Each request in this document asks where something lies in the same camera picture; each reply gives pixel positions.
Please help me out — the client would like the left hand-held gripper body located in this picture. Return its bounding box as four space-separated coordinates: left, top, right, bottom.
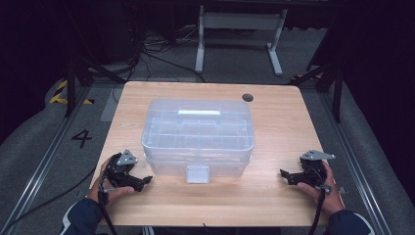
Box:
105 149 140 189

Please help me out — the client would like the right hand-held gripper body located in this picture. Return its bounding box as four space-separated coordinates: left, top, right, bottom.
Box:
300 149 337 188

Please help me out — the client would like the clear plastic storage box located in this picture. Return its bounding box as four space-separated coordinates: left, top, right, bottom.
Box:
143 150 254 184

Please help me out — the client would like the person's left hand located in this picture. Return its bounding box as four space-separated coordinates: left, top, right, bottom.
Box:
88 158 135 206

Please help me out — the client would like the person's right hand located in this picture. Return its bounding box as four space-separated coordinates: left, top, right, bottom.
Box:
296 161 346 216

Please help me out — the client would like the black metal stand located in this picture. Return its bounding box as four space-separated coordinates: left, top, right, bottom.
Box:
63 53 127 118
289 60 345 124

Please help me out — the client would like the yellow and black floor tape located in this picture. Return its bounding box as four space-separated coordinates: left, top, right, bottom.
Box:
48 79 96 106

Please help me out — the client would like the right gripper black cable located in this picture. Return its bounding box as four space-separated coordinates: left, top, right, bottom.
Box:
307 183 334 235

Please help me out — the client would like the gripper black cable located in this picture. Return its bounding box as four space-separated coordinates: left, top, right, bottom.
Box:
307 183 334 235
97 156 119 235

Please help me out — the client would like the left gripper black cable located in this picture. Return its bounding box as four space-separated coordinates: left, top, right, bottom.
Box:
97 156 119 235

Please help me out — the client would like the aluminium floor rail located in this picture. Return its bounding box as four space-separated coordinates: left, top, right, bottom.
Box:
316 91 394 235
0 85 92 235

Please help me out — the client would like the thin black floor cable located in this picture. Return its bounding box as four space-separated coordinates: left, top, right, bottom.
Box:
0 164 99 234

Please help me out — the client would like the bundle of floor cables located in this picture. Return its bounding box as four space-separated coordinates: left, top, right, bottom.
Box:
126 27 208 84

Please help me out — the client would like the grey metal desk frame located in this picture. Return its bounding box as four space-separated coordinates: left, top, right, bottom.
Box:
194 4 289 77

